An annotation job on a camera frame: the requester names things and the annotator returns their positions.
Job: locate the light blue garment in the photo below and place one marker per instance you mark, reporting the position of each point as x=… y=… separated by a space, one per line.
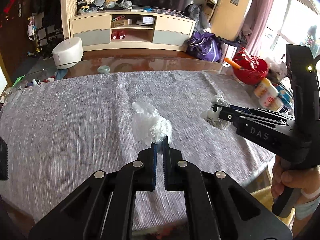
x=306 y=208

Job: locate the cream television cabinet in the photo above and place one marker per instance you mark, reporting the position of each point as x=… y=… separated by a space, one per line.
x=132 y=33

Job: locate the red paper door decoration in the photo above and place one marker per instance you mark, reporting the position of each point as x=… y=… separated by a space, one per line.
x=10 y=3

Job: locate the orange stick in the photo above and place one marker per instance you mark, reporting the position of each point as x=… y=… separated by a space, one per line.
x=233 y=63

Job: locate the small cardboard box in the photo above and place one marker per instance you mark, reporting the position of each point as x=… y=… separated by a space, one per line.
x=121 y=23

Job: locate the red mesh basket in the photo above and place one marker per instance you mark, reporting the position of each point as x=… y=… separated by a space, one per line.
x=251 y=72

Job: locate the person's right hand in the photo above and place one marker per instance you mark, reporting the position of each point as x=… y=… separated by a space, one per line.
x=287 y=178

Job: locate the large cardboard box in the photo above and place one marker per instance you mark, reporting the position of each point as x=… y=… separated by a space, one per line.
x=232 y=7

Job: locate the grey felt mat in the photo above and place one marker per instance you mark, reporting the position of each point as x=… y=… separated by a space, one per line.
x=87 y=130

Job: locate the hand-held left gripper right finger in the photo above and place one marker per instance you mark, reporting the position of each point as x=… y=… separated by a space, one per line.
x=165 y=165

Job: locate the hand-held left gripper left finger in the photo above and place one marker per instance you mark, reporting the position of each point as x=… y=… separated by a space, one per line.
x=155 y=165

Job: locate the white plastic wrapper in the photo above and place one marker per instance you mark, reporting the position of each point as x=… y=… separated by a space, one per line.
x=212 y=120

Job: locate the blue box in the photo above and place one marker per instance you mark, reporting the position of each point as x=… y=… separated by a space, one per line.
x=283 y=97

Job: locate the window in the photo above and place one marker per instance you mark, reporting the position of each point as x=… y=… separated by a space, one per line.
x=295 y=20

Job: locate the round teal lid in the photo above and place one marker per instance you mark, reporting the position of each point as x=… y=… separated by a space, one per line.
x=103 y=69

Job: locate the white round stool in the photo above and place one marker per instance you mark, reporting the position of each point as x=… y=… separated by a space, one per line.
x=67 y=53

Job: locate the white bottle with red label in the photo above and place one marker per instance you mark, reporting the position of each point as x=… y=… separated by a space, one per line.
x=266 y=91

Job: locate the small white device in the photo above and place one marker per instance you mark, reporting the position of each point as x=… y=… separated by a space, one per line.
x=148 y=20

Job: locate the yellow fuzzy cushion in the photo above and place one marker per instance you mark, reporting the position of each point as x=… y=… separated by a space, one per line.
x=260 y=196

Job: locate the clear plastic bag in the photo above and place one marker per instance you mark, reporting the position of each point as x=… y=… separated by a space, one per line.
x=150 y=123

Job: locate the purple bag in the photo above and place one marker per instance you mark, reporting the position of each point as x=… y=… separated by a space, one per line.
x=203 y=47

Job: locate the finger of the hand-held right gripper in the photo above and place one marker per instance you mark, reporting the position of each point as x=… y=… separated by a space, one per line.
x=246 y=109
x=240 y=116

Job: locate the pink curtain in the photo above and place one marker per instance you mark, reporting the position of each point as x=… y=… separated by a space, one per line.
x=262 y=12

